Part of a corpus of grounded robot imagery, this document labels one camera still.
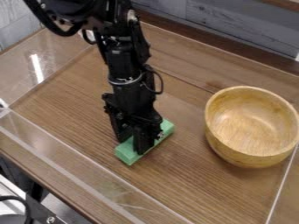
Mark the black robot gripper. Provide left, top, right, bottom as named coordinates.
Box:
left=101, top=78, right=164, bottom=156

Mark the green rectangular block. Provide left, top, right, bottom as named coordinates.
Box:
left=114, top=119, right=174, bottom=166

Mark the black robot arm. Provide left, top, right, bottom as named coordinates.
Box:
left=22, top=0, right=162, bottom=154

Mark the brown wooden bowl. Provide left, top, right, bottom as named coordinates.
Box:
left=204, top=86, right=299, bottom=169

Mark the clear acrylic tray wall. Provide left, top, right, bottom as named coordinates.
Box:
left=0, top=10, right=299, bottom=224

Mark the black cable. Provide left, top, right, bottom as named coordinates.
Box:
left=0, top=194, right=32, bottom=224

